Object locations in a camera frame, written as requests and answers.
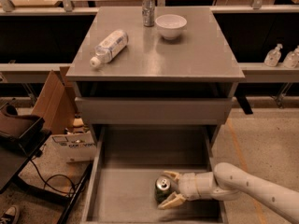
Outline clear plastic water bottle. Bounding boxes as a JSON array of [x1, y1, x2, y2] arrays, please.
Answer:
[[90, 30, 128, 68]]

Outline grey drawer cabinet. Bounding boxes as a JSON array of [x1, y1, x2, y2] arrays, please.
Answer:
[[67, 7, 244, 145]]

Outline silver tall can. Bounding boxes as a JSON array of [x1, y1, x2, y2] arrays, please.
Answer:
[[142, 0, 155, 27]]

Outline sneaker shoe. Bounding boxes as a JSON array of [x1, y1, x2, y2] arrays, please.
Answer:
[[0, 205, 20, 224]]

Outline open middle drawer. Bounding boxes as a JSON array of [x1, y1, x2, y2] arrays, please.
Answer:
[[80, 125, 228, 224]]

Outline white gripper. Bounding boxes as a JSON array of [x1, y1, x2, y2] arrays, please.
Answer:
[[158, 171, 217, 210]]

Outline white ceramic bowl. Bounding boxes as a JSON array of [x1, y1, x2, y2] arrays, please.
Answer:
[[155, 14, 187, 40]]

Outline brown cardboard box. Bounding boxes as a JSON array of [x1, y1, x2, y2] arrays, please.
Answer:
[[32, 66, 77, 134]]

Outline black cable on floor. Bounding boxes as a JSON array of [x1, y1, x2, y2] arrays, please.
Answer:
[[28, 158, 78, 198]]

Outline green soda can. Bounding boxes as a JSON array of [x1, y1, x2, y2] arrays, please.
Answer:
[[155, 176, 171, 203]]

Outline black table frame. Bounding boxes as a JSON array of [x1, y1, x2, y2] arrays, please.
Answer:
[[1, 131, 92, 224]]

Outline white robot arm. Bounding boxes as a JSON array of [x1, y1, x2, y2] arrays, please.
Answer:
[[158, 162, 299, 224]]

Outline white printed cardboard box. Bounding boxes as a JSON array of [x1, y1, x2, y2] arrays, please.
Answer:
[[50, 133, 96, 162]]

